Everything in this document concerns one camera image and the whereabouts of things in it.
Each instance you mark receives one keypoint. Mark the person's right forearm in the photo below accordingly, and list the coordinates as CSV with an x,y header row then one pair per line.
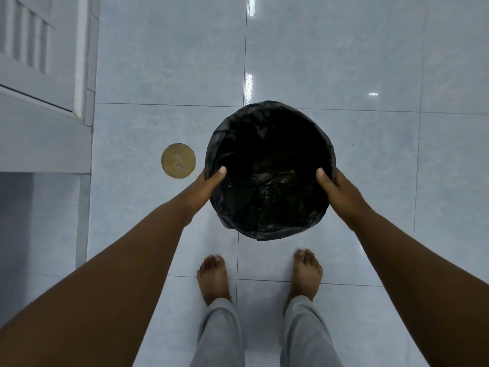
x,y
420,286

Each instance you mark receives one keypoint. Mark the grey trousers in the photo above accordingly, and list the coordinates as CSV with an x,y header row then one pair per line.
x,y
263,336

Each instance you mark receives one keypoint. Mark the person's right thumb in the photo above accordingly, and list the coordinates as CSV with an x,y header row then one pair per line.
x,y
324,178

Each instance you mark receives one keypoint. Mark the person's left forearm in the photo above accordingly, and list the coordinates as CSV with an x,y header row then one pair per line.
x,y
91,290

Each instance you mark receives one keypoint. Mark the black bag-lined trash bin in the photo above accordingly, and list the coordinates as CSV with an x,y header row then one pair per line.
x,y
269,168

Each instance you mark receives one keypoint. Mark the person's right foot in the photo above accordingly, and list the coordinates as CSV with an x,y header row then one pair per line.
x,y
305,275

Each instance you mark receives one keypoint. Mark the person's left hand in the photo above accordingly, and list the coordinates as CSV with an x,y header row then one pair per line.
x,y
198,193

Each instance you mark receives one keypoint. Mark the person's foot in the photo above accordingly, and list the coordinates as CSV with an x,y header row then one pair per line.
x,y
305,275
213,278

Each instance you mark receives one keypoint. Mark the white louvered door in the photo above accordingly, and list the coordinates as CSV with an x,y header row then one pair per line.
x,y
42,84

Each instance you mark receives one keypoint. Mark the round brass floor drain cover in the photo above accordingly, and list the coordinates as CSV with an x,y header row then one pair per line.
x,y
178,160

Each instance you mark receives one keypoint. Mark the person's left foot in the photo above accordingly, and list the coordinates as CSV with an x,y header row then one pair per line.
x,y
213,278

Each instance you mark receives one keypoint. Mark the person's right hand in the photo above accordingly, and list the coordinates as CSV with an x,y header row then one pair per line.
x,y
344,195

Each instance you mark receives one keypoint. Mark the person's left thumb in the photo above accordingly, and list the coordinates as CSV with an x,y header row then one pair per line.
x,y
216,176

